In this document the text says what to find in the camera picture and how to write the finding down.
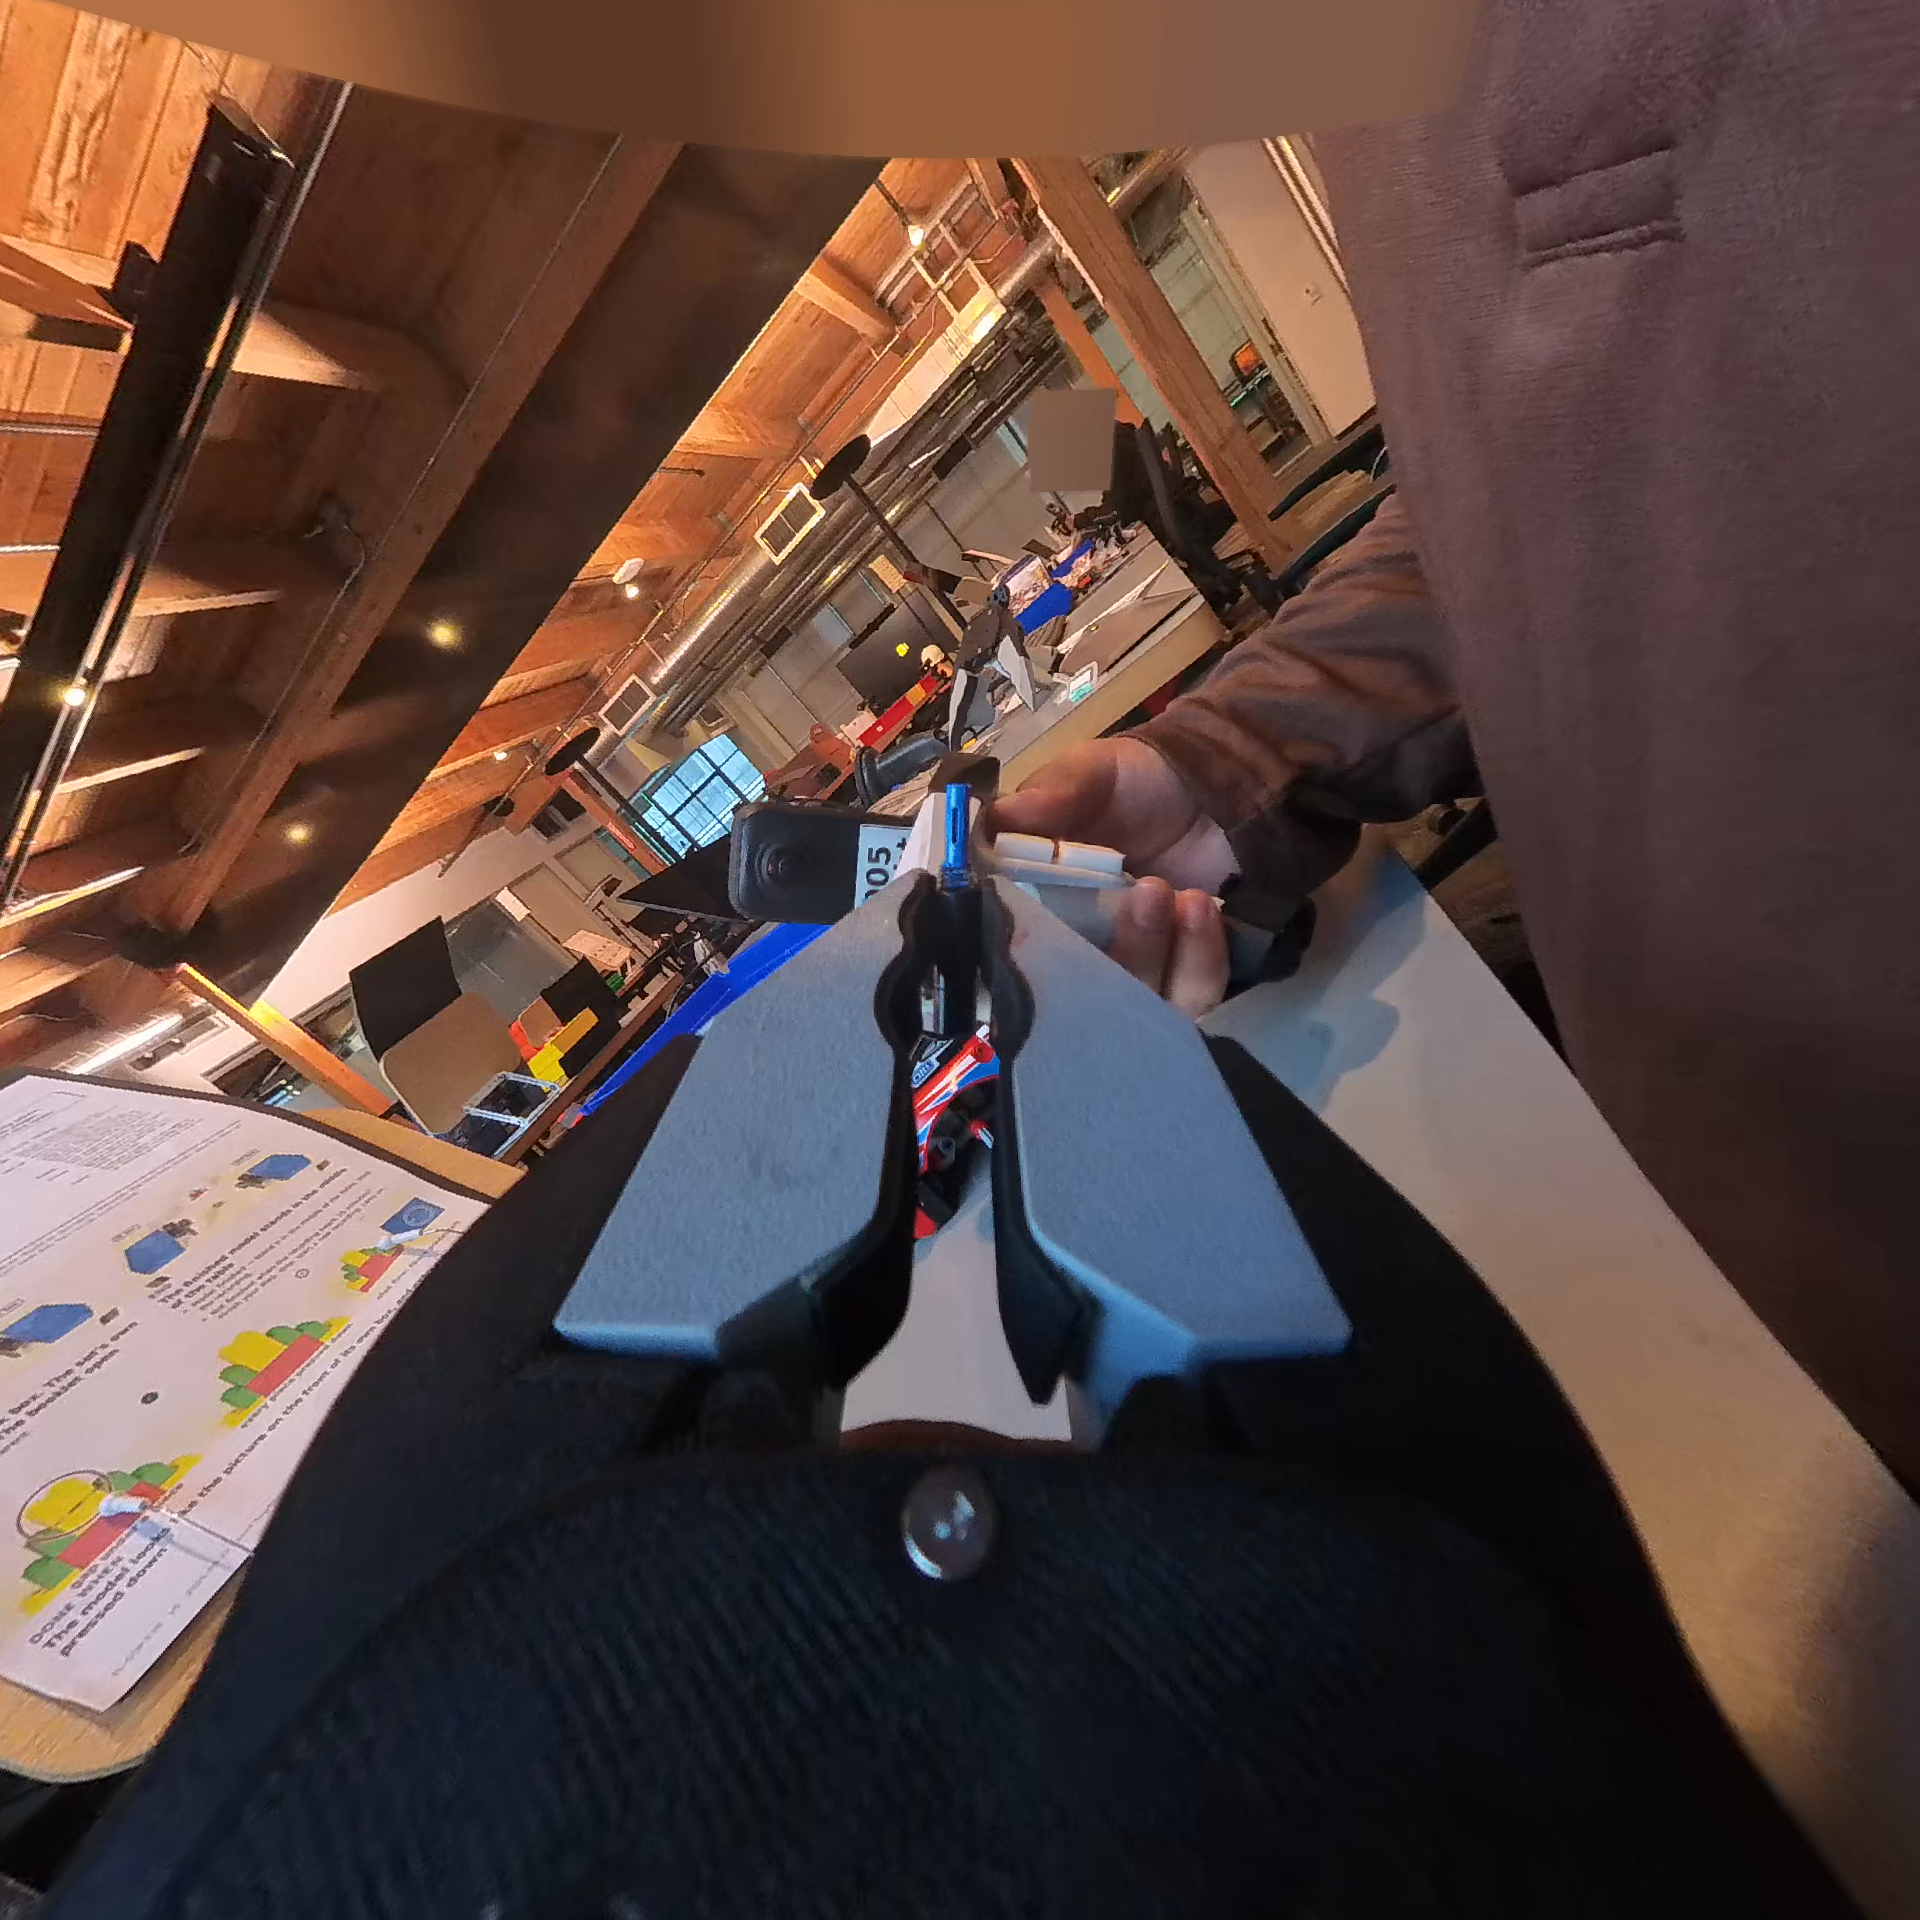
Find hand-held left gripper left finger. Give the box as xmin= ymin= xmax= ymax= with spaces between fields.
xmin=555 ymin=873 xmax=924 ymax=1448

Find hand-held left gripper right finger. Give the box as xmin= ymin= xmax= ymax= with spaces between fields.
xmin=976 ymin=873 xmax=1352 ymax=1448

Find black brick beam blue pins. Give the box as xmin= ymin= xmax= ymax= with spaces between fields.
xmin=930 ymin=782 xmax=988 ymax=1053

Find person's right forearm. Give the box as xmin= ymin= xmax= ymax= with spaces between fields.
xmin=1127 ymin=495 xmax=1483 ymax=935

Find grey desk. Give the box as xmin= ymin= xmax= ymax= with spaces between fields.
xmin=1197 ymin=840 xmax=1920 ymax=1920

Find person's right hand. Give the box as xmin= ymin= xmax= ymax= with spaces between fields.
xmin=995 ymin=735 xmax=1247 ymax=1022

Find large paned window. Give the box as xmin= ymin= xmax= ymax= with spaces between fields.
xmin=635 ymin=741 xmax=772 ymax=865

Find blue plastic bin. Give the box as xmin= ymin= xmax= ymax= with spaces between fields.
xmin=583 ymin=914 xmax=832 ymax=1115

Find red toy brick race car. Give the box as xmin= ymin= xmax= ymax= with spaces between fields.
xmin=906 ymin=1025 xmax=999 ymax=1240

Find background workbench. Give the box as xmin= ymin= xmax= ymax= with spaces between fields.
xmin=983 ymin=534 xmax=1226 ymax=800

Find printed instruction sheet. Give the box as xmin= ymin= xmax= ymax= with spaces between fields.
xmin=0 ymin=1070 xmax=495 ymax=1714

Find wooden board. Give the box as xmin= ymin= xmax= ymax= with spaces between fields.
xmin=0 ymin=1065 xmax=526 ymax=1787

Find metal ceiling duct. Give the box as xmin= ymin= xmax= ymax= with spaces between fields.
xmin=661 ymin=212 xmax=1079 ymax=723

